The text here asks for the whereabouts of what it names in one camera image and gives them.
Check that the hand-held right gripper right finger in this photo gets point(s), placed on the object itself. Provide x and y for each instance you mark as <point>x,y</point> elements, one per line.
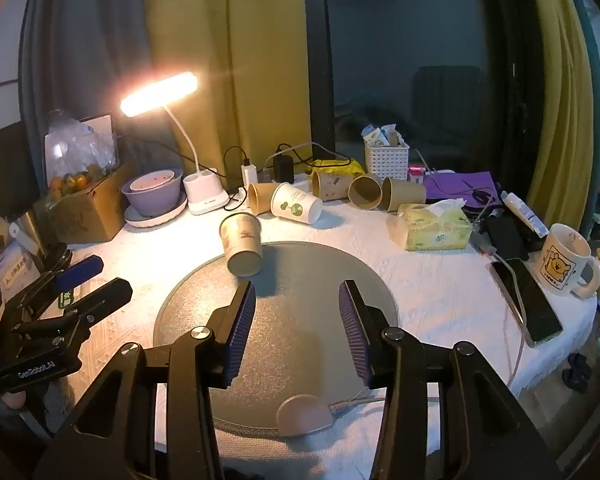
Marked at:
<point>354,332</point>

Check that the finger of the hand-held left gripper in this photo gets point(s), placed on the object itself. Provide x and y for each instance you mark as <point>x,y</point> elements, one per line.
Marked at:
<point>110,292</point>
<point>80,267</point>

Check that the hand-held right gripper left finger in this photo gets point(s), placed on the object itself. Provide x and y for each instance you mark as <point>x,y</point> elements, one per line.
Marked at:
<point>241,332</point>

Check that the cream printed paper cup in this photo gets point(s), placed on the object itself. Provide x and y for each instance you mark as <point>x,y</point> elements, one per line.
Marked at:
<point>240,242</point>

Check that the brown paper cup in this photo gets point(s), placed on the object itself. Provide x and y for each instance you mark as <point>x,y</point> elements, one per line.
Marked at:
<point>404,194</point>
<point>330,185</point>
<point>260,199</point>
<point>365,192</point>

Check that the white green-print paper cup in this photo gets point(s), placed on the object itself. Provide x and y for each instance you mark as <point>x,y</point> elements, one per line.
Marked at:
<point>297,205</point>

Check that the cardboard box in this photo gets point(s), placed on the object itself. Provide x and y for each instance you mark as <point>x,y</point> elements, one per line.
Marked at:
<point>82,212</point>

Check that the round grey mat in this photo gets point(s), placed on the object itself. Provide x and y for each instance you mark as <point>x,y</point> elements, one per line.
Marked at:
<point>300,310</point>

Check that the white paper card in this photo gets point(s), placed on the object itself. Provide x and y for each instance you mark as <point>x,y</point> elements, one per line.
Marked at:
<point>17,266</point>

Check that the white plate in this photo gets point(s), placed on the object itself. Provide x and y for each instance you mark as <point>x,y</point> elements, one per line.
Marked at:
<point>155,216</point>

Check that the pink round device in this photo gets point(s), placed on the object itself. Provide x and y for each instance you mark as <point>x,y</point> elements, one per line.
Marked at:
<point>302,414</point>

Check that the purple bowl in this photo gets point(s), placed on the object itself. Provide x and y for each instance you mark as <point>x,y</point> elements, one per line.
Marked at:
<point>152,191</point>

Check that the clear plastic bag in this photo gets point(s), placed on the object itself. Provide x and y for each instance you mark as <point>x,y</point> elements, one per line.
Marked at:
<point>75,147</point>

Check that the yellow-green tissue pack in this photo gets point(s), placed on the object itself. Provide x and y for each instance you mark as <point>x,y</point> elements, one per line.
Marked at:
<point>435,230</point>

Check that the white desk lamp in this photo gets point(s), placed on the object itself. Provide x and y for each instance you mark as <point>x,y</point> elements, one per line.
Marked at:
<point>205,195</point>

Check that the white charger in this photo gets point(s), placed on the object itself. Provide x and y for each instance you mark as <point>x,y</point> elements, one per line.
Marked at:
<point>248,174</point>

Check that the yellow packet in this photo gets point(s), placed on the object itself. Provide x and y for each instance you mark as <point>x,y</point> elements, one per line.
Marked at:
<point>336,165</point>

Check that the black charger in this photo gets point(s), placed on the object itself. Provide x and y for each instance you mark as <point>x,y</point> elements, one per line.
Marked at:
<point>282,167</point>

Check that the pink small box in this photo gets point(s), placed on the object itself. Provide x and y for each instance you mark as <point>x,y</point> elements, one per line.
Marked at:
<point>417,173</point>

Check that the smartphone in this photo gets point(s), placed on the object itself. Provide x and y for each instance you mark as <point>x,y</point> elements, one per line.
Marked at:
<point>526,302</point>

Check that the white plastic basket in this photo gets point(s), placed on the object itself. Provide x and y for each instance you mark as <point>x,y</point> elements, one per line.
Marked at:
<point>386,160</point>

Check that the purple cloth pouch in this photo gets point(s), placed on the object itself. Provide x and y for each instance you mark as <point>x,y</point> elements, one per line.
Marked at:
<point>457,185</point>

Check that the white tube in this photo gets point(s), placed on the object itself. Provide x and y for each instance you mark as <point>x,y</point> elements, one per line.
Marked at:
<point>525,214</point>

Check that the white bear-print mug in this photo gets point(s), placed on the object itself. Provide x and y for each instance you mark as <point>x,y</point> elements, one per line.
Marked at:
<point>566,260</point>

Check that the grey curtain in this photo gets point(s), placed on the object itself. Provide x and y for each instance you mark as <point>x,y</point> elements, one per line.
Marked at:
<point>85,40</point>

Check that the yellow curtain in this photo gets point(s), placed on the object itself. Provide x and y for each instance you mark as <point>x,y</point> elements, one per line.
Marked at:
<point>560,85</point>
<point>220,35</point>

